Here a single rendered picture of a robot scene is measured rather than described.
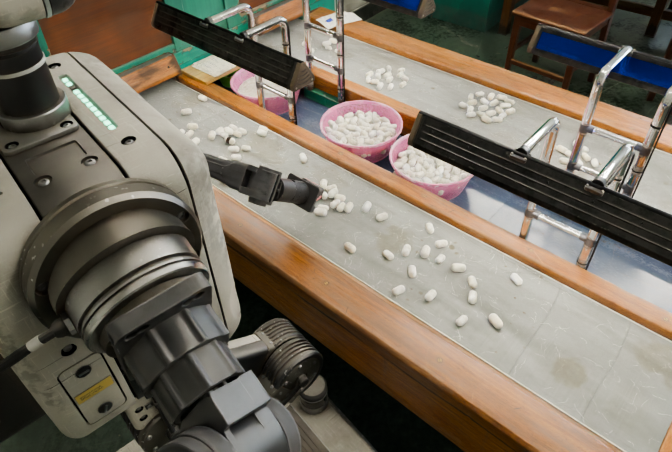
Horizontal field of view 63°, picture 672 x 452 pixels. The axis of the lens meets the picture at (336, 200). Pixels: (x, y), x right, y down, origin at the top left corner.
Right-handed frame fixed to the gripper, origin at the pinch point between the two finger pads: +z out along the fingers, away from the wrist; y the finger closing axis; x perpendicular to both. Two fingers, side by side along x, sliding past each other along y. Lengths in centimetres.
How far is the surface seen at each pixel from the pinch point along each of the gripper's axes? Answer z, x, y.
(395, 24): 243, -93, 146
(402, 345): -12.9, 16.7, -41.4
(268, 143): 16.6, -3.3, 35.0
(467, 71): 72, -53, 7
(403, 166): 29.2, -14.4, -5.2
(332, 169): 18.4, -5.2, 10.6
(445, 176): 32.2, -16.9, -17.3
